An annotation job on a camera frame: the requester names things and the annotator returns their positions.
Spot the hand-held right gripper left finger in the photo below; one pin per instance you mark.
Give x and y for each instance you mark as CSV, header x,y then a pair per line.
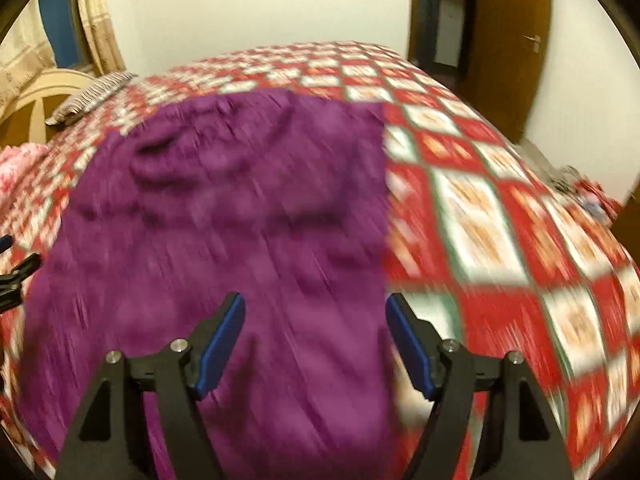
x,y
220,350

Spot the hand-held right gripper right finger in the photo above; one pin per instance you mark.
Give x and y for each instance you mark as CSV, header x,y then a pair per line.
x,y
412,355

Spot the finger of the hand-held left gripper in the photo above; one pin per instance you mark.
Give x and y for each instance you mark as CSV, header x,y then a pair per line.
x,y
4,244
15,280

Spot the purple hooded puffer jacket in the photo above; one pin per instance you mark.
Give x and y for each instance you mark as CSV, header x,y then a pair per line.
x,y
225,220

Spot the mixed colourful clothes pile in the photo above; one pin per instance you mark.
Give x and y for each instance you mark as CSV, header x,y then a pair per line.
x,y
585,192

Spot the folded pink floral blanket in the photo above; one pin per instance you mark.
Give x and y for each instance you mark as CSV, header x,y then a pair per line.
x,y
20,170

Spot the red checkered bear bedsheet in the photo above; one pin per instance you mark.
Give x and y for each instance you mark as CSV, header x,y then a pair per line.
x,y
500,260

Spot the cream and wood headboard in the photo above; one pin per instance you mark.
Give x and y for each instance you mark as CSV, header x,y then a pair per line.
x,y
30,100

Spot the striped grey pillow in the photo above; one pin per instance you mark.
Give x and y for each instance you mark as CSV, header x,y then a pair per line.
x,y
90,97

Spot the wide beige floral curtain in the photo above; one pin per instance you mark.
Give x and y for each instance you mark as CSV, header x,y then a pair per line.
x,y
22,55

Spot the window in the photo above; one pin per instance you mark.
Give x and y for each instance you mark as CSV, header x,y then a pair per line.
x,y
60,20

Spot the narrow beige floral curtain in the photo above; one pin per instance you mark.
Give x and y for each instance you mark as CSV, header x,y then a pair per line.
x,y
100,20

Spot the brown wooden door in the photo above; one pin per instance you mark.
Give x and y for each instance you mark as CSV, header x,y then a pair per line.
x,y
505,70

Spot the dark wooden door frame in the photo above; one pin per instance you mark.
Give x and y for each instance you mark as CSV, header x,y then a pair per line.
x,y
415,20

